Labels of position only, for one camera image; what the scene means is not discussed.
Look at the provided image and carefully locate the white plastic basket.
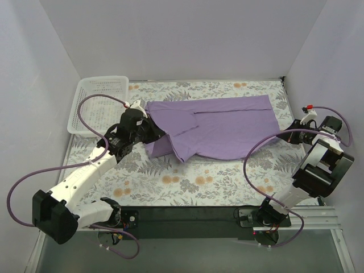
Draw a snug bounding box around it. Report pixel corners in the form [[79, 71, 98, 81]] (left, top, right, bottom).
[[67, 76, 129, 137]]

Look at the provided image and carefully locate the purple t shirt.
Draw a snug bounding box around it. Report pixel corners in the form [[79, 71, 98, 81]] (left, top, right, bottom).
[[145, 95, 280, 163]]

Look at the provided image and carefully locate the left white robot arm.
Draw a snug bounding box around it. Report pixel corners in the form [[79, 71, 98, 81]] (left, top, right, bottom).
[[32, 109, 165, 244]]

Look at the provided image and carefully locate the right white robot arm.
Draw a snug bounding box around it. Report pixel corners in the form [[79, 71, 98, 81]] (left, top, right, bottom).
[[255, 116, 354, 226]]

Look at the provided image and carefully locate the floral table cloth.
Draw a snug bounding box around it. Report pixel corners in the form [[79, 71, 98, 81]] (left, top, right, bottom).
[[56, 81, 321, 207]]

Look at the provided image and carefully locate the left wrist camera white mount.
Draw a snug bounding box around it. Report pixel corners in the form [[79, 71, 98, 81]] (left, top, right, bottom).
[[124, 99, 147, 118]]

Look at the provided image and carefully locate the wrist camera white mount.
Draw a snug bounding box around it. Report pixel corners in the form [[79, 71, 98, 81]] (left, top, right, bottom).
[[300, 105, 317, 125], [124, 99, 147, 118]]

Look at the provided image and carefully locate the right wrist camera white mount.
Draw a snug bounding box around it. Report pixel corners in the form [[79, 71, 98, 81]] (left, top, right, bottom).
[[300, 105, 317, 125]]

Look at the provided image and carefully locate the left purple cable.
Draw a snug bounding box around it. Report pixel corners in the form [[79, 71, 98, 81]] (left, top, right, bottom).
[[6, 93, 140, 259]]

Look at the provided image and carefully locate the aluminium frame rail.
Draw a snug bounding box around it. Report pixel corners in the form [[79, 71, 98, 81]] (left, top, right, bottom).
[[27, 206, 354, 272]]

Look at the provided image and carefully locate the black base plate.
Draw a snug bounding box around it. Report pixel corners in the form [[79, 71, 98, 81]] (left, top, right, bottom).
[[88, 206, 291, 242]]

